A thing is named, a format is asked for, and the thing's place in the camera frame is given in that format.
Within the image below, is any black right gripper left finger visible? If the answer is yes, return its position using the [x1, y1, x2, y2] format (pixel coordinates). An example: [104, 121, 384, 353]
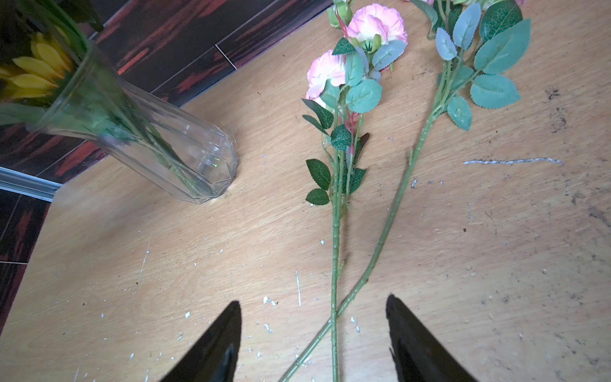
[162, 301, 242, 382]

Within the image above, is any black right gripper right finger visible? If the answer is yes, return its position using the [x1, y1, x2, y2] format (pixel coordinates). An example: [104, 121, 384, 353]
[385, 294, 476, 382]

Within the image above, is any pink carnation stem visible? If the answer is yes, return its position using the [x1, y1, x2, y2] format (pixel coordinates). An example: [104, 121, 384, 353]
[282, 1, 531, 381]
[303, 1, 408, 381]

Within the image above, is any clear glass vase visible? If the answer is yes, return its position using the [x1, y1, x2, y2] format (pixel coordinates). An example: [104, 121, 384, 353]
[34, 47, 238, 204]

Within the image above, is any yellow sunflower bunch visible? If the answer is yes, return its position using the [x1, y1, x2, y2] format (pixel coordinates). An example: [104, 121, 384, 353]
[1, 29, 75, 102]

